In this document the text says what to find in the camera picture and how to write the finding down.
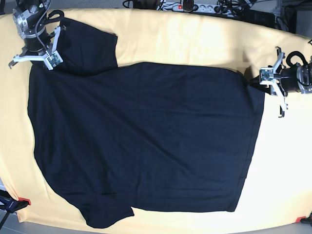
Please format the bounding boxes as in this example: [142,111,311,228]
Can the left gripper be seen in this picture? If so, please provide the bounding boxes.
[280,68,300,93]

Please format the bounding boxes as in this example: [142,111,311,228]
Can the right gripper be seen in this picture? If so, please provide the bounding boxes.
[23,31,54,55]

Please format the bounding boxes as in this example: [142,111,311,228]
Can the dark navy T-shirt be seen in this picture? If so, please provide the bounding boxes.
[28,19,265,228]

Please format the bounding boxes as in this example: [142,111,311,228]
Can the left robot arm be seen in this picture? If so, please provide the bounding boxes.
[280,51,312,96]

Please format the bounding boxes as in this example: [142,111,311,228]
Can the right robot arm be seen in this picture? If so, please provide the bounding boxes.
[12,0,52,57]

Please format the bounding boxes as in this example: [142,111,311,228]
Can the black power adapter box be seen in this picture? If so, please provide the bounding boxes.
[242,9,275,28]

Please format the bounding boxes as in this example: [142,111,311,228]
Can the yellow table cloth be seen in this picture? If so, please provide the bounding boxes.
[0,9,312,234]

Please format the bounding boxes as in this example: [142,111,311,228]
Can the white power strip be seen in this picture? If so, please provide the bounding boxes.
[160,2,237,18]

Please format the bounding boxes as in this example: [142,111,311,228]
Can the right red-black table clamp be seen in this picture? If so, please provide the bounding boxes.
[296,213,312,225]

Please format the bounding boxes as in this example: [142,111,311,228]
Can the red-black table clamp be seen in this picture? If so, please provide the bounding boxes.
[296,213,312,225]
[0,190,31,214]

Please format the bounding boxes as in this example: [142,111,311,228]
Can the left red-black table clamp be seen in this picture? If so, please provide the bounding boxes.
[0,190,31,214]

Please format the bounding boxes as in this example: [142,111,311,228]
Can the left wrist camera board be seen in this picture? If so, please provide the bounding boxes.
[259,67,274,85]

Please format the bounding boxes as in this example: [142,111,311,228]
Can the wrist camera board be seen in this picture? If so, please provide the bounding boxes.
[44,51,63,70]
[259,67,274,85]

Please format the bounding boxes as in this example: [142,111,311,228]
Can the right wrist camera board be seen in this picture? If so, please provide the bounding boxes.
[44,51,63,70]

